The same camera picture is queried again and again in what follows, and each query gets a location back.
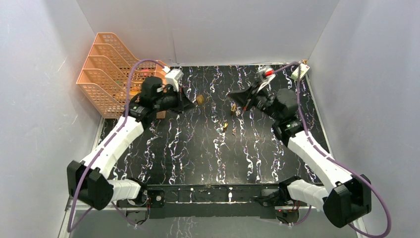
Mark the white green small box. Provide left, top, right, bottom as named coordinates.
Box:
left=291, top=63, right=310, bottom=81

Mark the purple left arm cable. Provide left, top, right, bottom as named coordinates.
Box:
left=67, top=59, right=171, bottom=233

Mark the orange plastic file rack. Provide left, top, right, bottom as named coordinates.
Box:
left=76, top=32, right=171, bottom=119

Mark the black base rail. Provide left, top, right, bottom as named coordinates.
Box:
left=117, top=183, right=308, bottom=222

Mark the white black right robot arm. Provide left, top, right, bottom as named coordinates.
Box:
left=227, top=85, right=371, bottom=228

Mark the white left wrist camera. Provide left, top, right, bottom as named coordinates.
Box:
left=165, top=68, right=184, bottom=92

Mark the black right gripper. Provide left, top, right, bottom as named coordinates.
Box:
left=227, top=81, right=281, bottom=122

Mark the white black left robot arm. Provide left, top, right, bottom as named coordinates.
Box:
left=67, top=75, right=195, bottom=210

